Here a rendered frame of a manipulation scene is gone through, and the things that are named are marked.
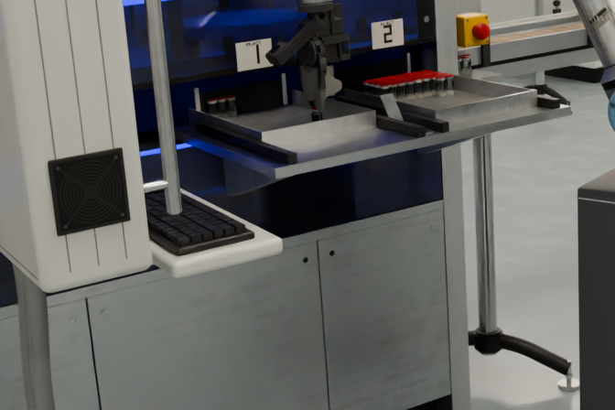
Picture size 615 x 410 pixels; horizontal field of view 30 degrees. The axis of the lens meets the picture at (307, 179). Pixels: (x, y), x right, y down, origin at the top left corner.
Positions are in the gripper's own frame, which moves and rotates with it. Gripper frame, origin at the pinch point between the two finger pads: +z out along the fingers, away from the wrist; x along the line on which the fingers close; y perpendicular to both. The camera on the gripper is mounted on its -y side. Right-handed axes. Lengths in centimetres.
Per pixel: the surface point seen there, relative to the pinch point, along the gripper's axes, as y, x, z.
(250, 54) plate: -3.2, 19.8, -9.2
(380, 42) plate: 29.6, 19.8, -7.3
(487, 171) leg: 70, 35, 33
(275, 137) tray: -12.4, -5.9, 3.5
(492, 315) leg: 71, 36, 74
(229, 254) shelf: -38, -35, 14
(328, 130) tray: -0.6, -5.8, 4.2
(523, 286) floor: 123, 86, 92
